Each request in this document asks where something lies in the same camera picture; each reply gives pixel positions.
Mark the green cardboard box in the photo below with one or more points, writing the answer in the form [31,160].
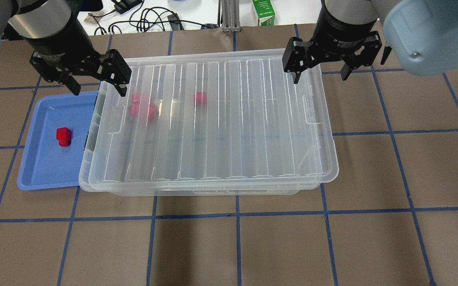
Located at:
[263,13]

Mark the clear plastic storage box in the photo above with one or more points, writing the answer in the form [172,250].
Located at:
[197,190]

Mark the clear plastic box lid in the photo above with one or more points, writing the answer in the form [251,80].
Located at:
[213,119]

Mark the aluminium frame post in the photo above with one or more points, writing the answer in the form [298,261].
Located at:
[229,17]

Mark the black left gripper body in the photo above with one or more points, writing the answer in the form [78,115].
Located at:
[56,41]

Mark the black power adapter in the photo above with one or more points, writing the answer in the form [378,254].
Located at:
[123,6]

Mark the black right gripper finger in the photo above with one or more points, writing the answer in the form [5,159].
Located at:
[348,67]
[296,75]

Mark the red block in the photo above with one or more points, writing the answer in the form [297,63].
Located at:
[149,112]
[141,99]
[134,110]
[64,136]
[201,98]

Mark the blue plastic tray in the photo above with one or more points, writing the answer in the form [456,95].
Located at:
[44,164]

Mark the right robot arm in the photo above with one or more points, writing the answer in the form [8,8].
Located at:
[422,33]

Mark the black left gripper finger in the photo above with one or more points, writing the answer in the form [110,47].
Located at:
[73,86]
[121,88]

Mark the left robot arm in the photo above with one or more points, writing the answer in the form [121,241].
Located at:
[8,8]

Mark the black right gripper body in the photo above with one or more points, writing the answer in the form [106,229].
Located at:
[342,26]

